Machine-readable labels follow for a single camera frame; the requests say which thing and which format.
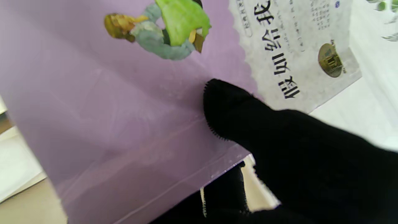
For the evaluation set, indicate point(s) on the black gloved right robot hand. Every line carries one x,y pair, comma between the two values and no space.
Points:
311,161

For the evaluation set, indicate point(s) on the pale green leafy plant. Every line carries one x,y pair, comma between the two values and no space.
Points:
390,37

